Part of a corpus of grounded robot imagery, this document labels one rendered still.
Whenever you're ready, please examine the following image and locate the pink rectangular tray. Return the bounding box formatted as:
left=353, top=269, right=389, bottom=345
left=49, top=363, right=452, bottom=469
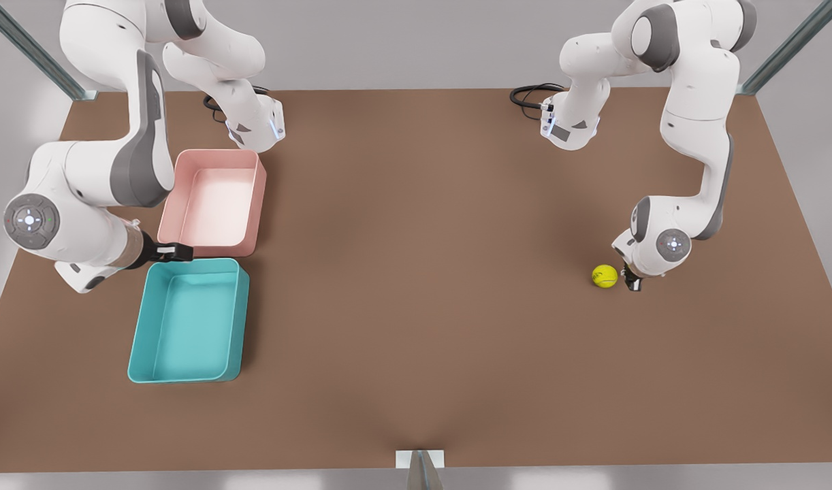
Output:
left=157, top=149, right=268, bottom=258

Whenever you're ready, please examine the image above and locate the teal rectangular tray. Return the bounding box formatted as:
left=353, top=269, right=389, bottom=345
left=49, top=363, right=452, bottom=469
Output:
left=127, top=257, right=251, bottom=384

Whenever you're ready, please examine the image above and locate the black cable loop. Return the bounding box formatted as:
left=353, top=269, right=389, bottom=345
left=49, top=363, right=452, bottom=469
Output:
left=510, top=83, right=566, bottom=122
left=204, top=86, right=270, bottom=124

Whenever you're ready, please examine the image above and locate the silver frame post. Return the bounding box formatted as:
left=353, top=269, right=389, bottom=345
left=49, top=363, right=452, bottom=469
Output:
left=396, top=449, right=445, bottom=490
left=0, top=0, right=98, bottom=101
left=737, top=0, right=832, bottom=96

